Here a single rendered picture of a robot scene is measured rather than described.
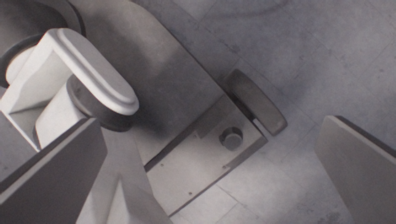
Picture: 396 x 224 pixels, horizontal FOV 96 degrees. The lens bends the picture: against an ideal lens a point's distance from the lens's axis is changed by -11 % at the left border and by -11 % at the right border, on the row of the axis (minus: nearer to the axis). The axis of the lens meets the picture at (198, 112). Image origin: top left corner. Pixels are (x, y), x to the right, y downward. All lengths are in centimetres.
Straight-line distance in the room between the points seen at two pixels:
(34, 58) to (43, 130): 12
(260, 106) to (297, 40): 30
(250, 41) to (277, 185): 48
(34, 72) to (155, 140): 28
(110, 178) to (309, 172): 64
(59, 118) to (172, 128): 24
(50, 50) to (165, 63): 22
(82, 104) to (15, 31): 18
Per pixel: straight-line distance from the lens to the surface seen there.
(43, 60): 41
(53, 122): 39
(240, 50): 64
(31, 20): 47
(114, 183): 29
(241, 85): 46
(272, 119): 46
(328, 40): 72
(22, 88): 44
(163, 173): 51
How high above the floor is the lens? 63
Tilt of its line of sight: 78 degrees down
